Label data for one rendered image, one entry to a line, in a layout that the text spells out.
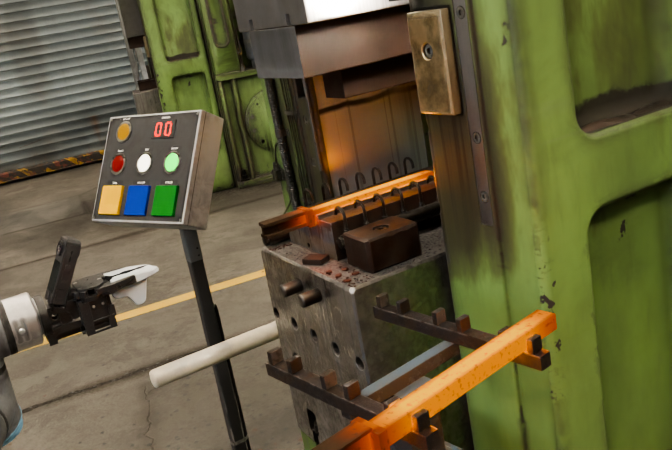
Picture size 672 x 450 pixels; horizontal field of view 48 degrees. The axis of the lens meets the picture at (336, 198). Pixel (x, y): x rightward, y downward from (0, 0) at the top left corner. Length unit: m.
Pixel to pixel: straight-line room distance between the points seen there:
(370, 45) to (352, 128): 0.34
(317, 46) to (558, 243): 0.55
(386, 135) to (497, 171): 0.61
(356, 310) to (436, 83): 0.41
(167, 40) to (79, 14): 3.14
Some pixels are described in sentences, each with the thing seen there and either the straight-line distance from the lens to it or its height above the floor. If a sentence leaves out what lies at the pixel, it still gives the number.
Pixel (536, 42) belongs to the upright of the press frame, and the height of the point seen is 1.29.
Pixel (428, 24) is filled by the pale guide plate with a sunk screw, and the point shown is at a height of 1.33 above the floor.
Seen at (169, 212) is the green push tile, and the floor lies 0.99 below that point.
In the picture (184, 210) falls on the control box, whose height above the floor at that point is 0.99.
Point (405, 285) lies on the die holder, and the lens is 1.38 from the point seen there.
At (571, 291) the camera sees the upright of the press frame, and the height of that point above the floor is 0.89.
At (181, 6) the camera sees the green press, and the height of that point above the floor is 1.53.
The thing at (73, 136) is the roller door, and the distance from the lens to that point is 9.38.
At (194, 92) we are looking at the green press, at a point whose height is 0.85.
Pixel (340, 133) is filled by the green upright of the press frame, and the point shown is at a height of 1.10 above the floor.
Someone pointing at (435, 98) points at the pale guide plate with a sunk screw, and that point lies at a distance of 1.27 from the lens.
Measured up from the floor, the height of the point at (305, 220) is 0.99.
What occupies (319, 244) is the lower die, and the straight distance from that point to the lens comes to 1.51.
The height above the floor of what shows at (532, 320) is 0.95.
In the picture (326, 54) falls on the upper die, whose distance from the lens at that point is 1.41.
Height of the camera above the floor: 1.40
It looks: 15 degrees down
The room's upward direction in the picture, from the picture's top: 10 degrees counter-clockwise
